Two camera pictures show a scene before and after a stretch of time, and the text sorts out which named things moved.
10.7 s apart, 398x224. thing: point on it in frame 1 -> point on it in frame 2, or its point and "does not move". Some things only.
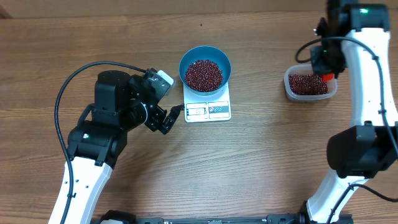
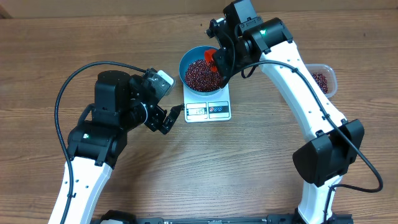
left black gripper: x=158 y=114 does not move
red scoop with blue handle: x=328 y=77 -> x=208 y=56
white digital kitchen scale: x=213 y=107 does not move
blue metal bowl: x=208 y=53 does not move
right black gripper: x=318 y=56 -> x=222 y=59
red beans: x=206 y=76 does not move
